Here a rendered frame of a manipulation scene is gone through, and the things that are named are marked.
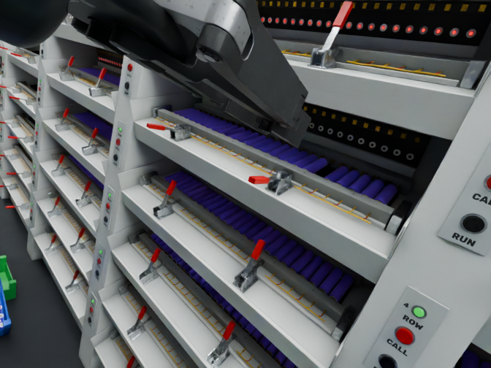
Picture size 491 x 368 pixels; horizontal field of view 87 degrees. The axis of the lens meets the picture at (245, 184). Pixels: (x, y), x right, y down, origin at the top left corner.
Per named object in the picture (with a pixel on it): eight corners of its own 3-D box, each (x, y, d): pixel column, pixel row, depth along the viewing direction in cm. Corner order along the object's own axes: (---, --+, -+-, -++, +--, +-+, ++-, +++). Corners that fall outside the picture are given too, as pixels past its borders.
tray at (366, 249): (375, 285, 32) (406, 227, 27) (135, 138, 66) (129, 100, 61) (416, 216, 45) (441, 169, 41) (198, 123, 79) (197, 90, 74)
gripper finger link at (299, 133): (271, 83, 19) (279, 85, 19) (305, 116, 25) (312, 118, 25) (254, 121, 20) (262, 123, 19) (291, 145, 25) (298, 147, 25)
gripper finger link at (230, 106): (226, 111, 21) (221, 109, 22) (267, 136, 27) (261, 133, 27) (241, 76, 21) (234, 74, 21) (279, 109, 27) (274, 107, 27)
